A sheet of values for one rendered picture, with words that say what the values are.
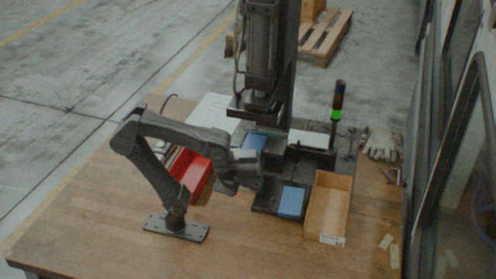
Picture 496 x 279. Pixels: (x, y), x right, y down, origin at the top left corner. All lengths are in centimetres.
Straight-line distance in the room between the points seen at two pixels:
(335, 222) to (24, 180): 225
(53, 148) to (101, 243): 206
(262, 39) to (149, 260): 73
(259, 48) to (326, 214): 57
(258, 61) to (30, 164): 224
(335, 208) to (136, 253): 64
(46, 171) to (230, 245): 206
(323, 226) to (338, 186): 19
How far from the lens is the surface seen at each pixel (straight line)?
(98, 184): 169
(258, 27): 141
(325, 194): 160
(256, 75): 148
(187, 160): 172
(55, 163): 334
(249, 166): 124
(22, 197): 316
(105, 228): 153
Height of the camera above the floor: 198
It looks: 36 degrees down
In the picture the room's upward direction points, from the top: 1 degrees clockwise
